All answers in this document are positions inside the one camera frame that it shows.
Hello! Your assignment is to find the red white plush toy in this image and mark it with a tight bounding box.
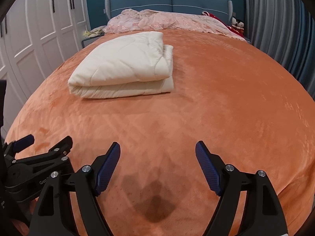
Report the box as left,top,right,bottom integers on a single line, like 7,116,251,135
202,11,244,37

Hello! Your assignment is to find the grey pleated curtain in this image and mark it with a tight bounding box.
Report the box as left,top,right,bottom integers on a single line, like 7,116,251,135
245,0,314,97

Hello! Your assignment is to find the blue upholstered headboard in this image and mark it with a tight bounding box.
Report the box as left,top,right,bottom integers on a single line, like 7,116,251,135
104,0,233,25

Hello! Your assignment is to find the grey bedside table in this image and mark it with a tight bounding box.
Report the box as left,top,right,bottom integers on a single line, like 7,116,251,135
81,35,104,48

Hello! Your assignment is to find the yellow white cloth pile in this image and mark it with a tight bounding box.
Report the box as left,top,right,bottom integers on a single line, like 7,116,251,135
83,26,106,39

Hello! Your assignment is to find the orange plush bedspread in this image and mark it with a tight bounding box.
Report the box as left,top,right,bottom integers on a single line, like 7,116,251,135
6,29,314,235

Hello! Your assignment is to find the white panelled wardrobe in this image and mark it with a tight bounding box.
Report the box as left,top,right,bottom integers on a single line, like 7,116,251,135
1,0,90,135

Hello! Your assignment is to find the cream quilted blanket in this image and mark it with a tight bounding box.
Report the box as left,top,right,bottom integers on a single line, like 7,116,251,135
68,31,174,99

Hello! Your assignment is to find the pink crumpled duvet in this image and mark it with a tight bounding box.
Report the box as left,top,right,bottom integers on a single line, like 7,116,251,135
103,9,245,41

